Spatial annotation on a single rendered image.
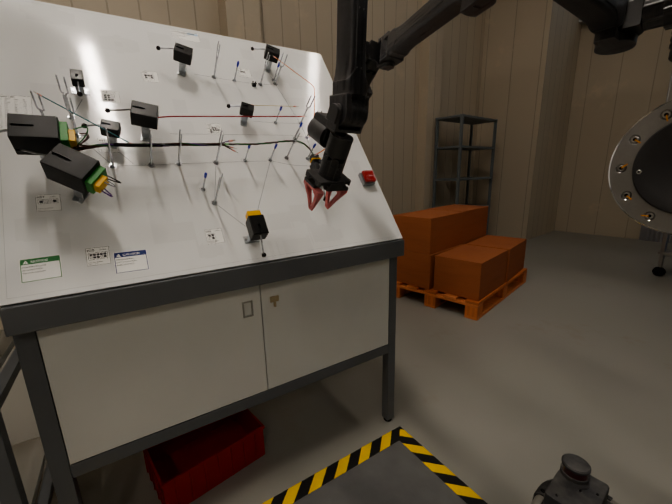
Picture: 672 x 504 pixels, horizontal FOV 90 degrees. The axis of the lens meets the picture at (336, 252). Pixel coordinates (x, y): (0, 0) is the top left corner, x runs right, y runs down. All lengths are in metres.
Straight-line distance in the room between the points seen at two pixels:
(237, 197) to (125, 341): 0.52
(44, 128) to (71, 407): 0.69
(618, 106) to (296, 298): 6.39
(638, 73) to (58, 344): 7.09
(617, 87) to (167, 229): 6.74
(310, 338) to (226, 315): 0.33
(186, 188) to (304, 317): 0.57
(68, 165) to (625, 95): 6.87
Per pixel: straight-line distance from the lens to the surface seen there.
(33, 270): 1.04
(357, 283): 1.30
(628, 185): 0.70
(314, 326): 1.25
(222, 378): 1.19
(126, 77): 1.42
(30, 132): 1.07
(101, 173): 1.00
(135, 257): 1.02
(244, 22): 3.43
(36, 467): 1.59
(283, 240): 1.11
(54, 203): 1.12
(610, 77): 7.13
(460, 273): 2.79
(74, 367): 1.11
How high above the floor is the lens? 1.14
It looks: 14 degrees down
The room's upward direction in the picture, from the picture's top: 1 degrees counter-clockwise
